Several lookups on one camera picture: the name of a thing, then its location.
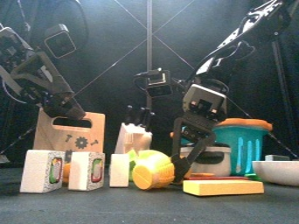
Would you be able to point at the yellow toy pitcher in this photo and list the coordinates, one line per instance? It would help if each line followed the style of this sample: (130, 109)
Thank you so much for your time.
(156, 175)

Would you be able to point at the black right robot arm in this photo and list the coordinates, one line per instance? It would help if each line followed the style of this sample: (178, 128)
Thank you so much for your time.
(253, 23)

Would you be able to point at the green husk toy corn piece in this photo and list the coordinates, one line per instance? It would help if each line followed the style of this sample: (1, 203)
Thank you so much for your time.
(133, 160)

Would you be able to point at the orange yellow round toy slice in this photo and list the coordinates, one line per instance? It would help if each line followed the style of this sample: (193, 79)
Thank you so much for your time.
(201, 174)

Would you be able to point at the wooden toy toolbox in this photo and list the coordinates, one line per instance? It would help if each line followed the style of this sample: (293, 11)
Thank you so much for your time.
(86, 131)

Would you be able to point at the white toy knife block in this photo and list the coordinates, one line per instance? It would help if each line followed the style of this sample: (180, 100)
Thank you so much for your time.
(134, 140)

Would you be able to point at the red toy bar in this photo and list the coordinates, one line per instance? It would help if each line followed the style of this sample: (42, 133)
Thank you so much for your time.
(226, 178)

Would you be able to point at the yellow toy block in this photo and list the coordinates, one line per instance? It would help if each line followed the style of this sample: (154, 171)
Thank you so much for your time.
(222, 187)

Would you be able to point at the small white toy box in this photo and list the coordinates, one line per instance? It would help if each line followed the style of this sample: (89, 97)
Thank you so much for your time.
(119, 170)
(79, 172)
(35, 172)

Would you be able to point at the teal basket with orange rim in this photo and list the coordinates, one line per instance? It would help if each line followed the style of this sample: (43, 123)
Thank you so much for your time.
(245, 145)

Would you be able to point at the white bowl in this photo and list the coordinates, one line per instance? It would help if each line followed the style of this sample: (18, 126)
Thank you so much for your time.
(278, 172)

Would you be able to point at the small white grey box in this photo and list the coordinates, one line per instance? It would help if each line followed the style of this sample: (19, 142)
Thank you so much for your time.
(277, 157)

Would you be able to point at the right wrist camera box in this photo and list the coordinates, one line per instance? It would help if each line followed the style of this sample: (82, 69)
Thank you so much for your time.
(158, 84)

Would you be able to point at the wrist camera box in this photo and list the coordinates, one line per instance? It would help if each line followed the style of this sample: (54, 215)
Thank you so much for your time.
(59, 42)
(158, 84)

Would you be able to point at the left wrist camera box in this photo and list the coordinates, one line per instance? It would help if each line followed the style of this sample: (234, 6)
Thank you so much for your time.
(59, 42)

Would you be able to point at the black frame pole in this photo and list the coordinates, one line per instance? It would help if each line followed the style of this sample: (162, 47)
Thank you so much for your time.
(280, 87)

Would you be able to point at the grey vertical frame pole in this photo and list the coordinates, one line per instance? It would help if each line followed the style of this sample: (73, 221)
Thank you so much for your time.
(150, 43)

